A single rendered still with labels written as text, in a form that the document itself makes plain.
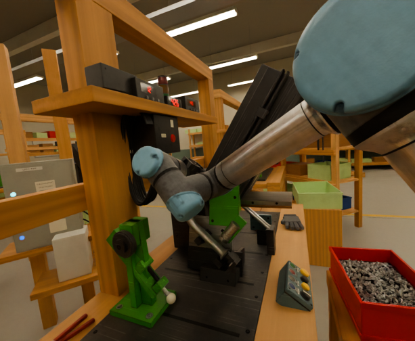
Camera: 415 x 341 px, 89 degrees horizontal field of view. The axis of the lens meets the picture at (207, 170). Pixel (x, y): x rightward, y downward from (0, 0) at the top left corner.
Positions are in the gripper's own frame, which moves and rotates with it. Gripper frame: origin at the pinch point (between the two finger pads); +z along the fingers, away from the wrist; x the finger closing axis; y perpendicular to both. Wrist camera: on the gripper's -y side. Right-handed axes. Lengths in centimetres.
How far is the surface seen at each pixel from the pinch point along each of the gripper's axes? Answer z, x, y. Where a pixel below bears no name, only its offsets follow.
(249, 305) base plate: -5.2, -38.4, -13.5
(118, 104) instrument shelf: -32.2, 21.2, 6.8
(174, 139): -1.4, 21.8, 6.8
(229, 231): 0.0, -19.5, -3.8
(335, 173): 246, -33, 94
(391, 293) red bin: 14, -66, 16
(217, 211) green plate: 3.2, -10.7, -2.5
